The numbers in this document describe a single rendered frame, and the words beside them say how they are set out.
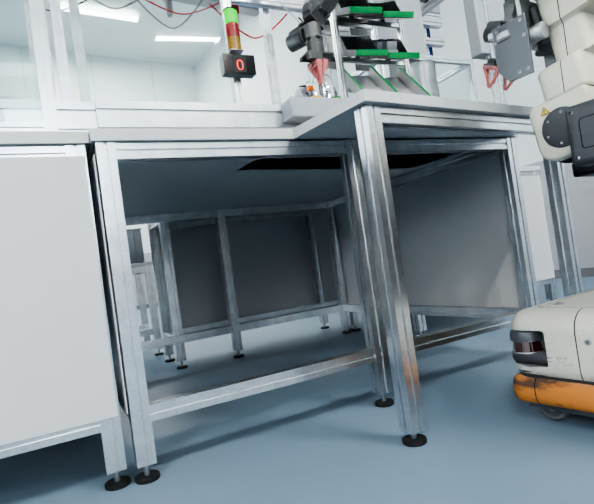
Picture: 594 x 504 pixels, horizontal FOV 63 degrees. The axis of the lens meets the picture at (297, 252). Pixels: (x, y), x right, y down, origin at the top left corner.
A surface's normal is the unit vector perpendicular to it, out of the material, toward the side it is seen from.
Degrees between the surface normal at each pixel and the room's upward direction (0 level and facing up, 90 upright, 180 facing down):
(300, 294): 90
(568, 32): 90
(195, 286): 90
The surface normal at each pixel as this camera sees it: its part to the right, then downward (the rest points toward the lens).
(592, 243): -0.83, 0.11
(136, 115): 0.44, -0.08
